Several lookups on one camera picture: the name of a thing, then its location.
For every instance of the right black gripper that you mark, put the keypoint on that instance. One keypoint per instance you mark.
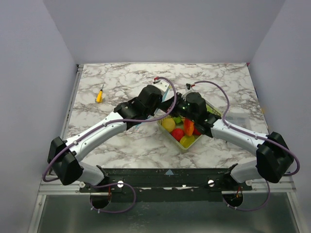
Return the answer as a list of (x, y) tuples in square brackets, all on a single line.
[(181, 106)]

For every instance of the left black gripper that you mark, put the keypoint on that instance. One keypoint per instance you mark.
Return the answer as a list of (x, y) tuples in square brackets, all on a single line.
[(157, 104)]

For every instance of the clear zip top bag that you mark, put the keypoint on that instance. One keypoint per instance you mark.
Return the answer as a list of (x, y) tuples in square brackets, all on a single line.
[(148, 90)]

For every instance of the yellow toy pear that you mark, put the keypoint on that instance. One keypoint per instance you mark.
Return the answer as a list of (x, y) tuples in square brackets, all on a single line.
[(168, 124)]

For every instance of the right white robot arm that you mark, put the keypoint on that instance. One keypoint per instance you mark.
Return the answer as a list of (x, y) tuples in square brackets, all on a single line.
[(272, 159)]

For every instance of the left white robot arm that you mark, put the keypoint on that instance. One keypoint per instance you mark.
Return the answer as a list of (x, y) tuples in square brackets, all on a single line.
[(66, 155)]

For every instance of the green toy cabbage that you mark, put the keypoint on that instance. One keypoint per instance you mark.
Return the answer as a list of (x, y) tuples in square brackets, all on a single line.
[(210, 108)]

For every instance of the green toy pepper slice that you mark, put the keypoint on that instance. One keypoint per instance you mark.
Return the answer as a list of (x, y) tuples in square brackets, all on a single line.
[(177, 120)]

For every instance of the green perforated plastic basket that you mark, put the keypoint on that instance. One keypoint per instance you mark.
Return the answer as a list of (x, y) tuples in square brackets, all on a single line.
[(169, 136)]

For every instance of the dark red toy fruit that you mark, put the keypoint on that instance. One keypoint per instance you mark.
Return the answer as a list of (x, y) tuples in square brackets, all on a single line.
[(196, 132)]

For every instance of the yellow green toy pepper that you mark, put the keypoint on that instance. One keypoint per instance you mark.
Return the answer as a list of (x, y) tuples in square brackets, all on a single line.
[(186, 141)]

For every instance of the clear plastic parts box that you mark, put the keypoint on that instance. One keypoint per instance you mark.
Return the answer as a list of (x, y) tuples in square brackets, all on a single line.
[(238, 119)]

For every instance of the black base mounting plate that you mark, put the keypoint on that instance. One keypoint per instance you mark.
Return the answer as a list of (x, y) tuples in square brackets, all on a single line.
[(166, 185)]

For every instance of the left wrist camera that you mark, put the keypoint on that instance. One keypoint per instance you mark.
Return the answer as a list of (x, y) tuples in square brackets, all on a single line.
[(161, 84)]

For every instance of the yellow handled screwdriver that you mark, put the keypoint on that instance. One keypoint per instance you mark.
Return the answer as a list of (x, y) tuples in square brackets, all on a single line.
[(100, 97)]

